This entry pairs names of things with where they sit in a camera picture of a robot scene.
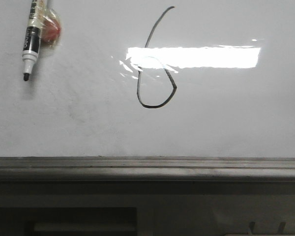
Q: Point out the red magnet with clear tape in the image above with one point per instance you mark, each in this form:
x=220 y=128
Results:
x=51 y=28

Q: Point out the white black whiteboard marker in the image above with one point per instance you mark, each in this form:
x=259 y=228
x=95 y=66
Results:
x=32 y=41

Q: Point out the white whiteboard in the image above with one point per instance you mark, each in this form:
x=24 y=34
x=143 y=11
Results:
x=206 y=78

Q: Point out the grey metal whiteboard frame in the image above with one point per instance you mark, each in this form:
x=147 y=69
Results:
x=100 y=168

